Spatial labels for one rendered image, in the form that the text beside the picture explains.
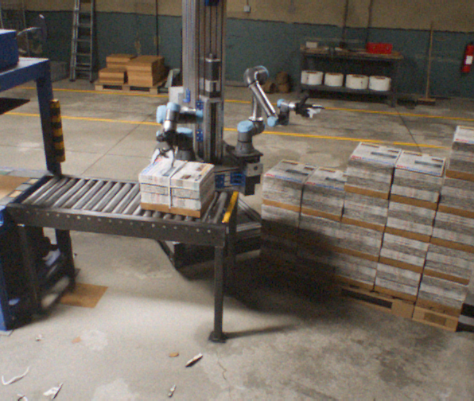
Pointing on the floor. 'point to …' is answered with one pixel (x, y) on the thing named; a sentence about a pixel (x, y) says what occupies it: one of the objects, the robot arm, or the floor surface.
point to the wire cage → (13, 21)
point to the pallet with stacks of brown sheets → (133, 73)
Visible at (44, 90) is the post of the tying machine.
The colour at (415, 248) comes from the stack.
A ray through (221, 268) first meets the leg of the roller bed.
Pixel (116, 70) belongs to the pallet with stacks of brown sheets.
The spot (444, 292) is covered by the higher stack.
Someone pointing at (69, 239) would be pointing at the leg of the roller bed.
